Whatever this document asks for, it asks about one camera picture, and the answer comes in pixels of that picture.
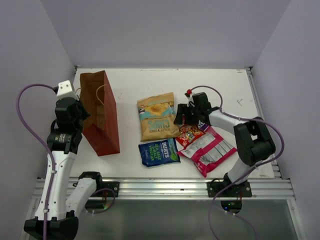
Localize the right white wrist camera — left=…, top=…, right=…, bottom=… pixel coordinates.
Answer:
left=184, top=89, right=195, bottom=107

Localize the aluminium rail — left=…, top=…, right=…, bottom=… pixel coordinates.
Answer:
left=32, top=176, right=296, bottom=201
left=245, top=67, right=282, bottom=179

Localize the red snack packet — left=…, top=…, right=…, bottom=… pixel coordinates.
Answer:
left=175, top=124, right=205, bottom=148

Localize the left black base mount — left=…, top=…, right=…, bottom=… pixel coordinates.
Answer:
left=93, top=181, right=120, bottom=198

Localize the purple cable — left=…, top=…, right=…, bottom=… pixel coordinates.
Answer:
left=16, top=83, right=58, bottom=240
left=192, top=85, right=286, bottom=240

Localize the purple candy packet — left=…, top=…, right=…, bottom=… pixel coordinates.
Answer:
left=182, top=114, right=210, bottom=132

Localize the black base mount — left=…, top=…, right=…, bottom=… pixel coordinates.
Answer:
left=207, top=178, right=253, bottom=198
left=93, top=181, right=120, bottom=198

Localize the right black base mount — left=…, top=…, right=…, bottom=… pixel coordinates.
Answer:
left=207, top=178, right=253, bottom=198

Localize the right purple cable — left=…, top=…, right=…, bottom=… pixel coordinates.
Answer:
left=192, top=85, right=286, bottom=240

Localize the red paper bag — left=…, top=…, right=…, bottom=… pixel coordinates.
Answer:
left=79, top=70, right=120, bottom=157

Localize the pink foil snack bag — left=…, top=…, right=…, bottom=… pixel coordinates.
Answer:
left=177, top=126, right=237, bottom=177

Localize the aluminium front rail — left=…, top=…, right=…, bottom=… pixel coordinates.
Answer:
left=32, top=176, right=296, bottom=201

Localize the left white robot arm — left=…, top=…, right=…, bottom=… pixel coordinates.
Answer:
left=24, top=97, right=104, bottom=240

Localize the aluminium right side rail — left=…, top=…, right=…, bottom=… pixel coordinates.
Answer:
left=245, top=67, right=282, bottom=179

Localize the tan kettle chips bag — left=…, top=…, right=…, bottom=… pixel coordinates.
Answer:
left=137, top=92, right=180, bottom=142

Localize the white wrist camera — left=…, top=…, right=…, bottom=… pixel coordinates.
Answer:
left=184, top=89, right=195, bottom=107
left=56, top=80, right=79, bottom=101

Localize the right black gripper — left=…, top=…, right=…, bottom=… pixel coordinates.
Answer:
left=173, top=103, right=201, bottom=125

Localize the blue Burts crisps bag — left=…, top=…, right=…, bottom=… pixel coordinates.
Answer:
left=138, top=138, right=181, bottom=168

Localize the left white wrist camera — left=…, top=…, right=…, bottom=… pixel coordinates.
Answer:
left=56, top=80, right=79, bottom=101

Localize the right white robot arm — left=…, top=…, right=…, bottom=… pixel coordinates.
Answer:
left=174, top=89, right=276, bottom=197

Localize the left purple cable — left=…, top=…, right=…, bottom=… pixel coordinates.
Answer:
left=16, top=83, right=58, bottom=240

